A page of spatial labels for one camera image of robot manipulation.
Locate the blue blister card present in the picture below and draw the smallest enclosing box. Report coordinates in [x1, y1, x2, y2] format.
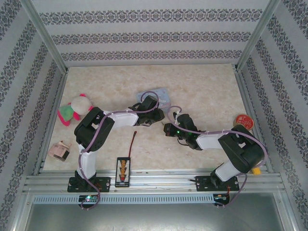
[136, 88, 172, 113]

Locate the round red tin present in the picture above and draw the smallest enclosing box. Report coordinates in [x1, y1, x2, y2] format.
[232, 114, 255, 132]

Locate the black power distribution board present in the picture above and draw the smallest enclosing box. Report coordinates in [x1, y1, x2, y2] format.
[115, 156, 131, 188]

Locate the white and pink plush toy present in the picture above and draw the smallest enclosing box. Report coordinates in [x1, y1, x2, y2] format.
[57, 93, 96, 127]

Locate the grey metal shelf panel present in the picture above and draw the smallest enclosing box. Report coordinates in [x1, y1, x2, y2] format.
[24, 203, 284, 231]

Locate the pink carton box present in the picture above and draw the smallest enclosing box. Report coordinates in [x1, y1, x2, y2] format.
[47, 141, 72, 162]

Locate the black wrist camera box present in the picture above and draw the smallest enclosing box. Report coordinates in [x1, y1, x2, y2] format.
[163, 122, 178, 138]

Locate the red and black wire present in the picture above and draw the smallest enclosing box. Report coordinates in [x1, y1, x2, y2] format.
[127, 131, 138, 158]

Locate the aluminium frame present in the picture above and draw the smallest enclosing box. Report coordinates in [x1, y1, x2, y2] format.
[9, 0, 299, 231]

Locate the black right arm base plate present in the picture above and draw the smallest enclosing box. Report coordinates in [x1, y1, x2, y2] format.
[196, 175, 239, 193]

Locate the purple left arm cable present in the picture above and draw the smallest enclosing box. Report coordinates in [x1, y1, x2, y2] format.
[78, 90, 174, 211]

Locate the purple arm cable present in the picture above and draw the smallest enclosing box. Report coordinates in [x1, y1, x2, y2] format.
[168, 105, 268, 209]
[78, 90, 174, 211]

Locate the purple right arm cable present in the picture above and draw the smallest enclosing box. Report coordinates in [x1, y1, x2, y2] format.
[168, 105, 268, 209]

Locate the slotted grey cable duct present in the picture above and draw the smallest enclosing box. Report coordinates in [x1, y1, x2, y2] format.
[32, 194, 215, 205]

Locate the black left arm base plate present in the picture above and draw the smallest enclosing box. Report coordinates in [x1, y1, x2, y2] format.
[68, 177, 111, 193]

